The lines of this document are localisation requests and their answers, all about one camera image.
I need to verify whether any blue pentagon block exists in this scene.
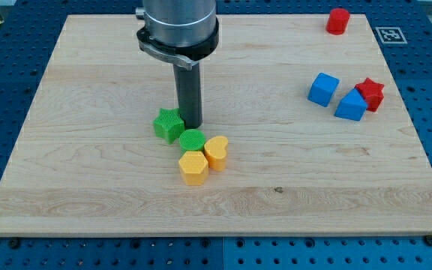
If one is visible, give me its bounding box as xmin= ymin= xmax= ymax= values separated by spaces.
xmin=334 ymin=88 xmax=368 ymax=121

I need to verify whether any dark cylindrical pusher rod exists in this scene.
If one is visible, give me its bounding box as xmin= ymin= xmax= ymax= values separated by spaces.
xmin=173 ymin=64 xmax=203 ymax=128

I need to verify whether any white fiducial marker tag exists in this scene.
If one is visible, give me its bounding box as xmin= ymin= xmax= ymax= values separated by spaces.
xmin=376 ymin=26 xmax=407 ymax=44

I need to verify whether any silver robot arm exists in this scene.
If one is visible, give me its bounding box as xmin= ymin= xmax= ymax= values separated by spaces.
xmin=135 ymin=0 xmax=219 ymax=71

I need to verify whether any blue cube block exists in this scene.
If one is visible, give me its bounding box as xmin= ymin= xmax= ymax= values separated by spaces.
xmin=307 ymin=73 xmax=340 ymax=107

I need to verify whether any green cylinder block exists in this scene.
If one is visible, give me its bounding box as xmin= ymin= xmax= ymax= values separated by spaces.
xmin=179 ymin=129 xmax=206 ymax=154

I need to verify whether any red star block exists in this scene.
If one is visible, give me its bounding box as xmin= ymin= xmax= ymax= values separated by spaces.
xmin=355 ymin=77 xmax=385 ymax=112

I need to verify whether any red cylinder block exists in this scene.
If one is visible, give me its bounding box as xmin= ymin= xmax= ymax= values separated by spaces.
xmin=325 ymin=7 xmax=350 ymax=35

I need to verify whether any yellow heart block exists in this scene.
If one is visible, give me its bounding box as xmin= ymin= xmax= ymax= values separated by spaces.
xmin=204 ymin=136 xmax=229 ymax=171

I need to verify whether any wooden board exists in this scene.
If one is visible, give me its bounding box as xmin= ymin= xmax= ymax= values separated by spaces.
xmin=0 ymin=14 xmax=432 ymax=238

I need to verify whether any green star block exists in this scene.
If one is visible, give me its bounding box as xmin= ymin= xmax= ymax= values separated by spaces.
xmin=153 ymin=108 xmax=185 ymax=144

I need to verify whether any yellow hexagon block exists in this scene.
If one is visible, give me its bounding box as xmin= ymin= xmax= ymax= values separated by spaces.
xmin=178 ymin=151 xmax=209 ymax=186

